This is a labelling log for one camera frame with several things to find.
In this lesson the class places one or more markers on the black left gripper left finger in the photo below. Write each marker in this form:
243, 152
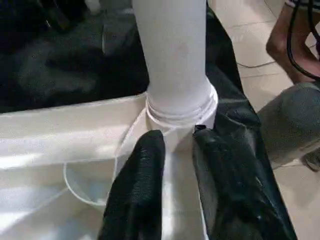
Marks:
137, 195

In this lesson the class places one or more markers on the grey rounded object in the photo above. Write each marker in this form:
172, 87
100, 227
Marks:
292, 125

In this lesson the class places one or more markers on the bare brown person leg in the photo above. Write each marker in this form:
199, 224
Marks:
285, 45

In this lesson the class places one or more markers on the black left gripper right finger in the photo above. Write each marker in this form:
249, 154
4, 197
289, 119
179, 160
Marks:
235, 195

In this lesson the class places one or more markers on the white table top frame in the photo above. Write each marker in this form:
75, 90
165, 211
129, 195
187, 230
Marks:
60, 140

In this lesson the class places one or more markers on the white plastic table leg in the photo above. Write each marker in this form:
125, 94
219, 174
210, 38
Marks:
175, 55

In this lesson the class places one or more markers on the black work mat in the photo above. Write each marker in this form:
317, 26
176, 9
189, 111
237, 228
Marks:
60, 55

